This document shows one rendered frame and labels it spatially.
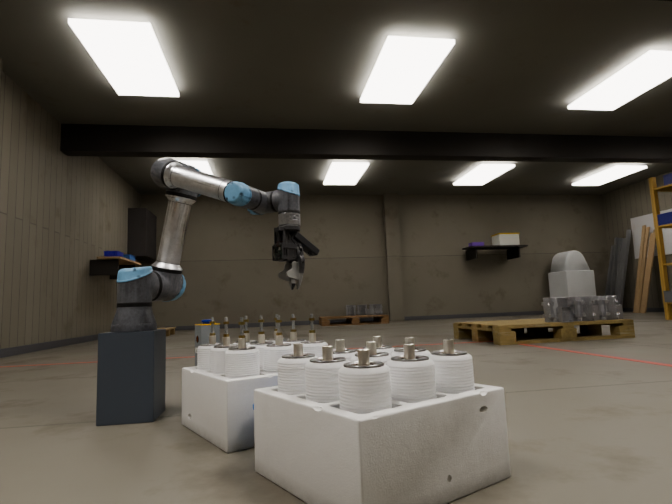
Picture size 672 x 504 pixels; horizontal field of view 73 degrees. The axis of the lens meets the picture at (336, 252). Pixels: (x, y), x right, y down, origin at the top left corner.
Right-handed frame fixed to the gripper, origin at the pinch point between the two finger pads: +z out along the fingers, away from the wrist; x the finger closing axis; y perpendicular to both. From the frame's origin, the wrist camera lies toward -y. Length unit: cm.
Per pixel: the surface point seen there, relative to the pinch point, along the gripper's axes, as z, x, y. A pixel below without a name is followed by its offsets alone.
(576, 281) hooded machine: -23, -344, -865
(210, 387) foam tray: 28.6, 7.0, 32.7
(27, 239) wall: -73, -428, 70
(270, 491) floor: 44, 48, 35
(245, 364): 22.3, 15.9, 26.1
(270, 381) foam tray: 27.2, 18.9, 20.1
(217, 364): 23.1, 2.1, 28.8
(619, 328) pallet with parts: 36, -46, -339
